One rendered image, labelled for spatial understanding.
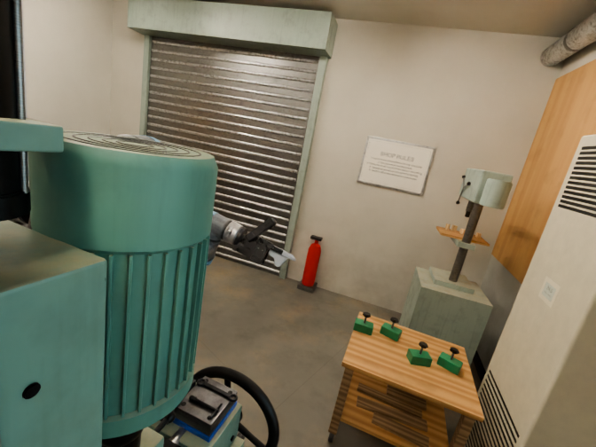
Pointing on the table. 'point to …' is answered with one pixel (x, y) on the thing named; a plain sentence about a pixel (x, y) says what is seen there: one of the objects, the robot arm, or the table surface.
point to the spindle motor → (135, 258)
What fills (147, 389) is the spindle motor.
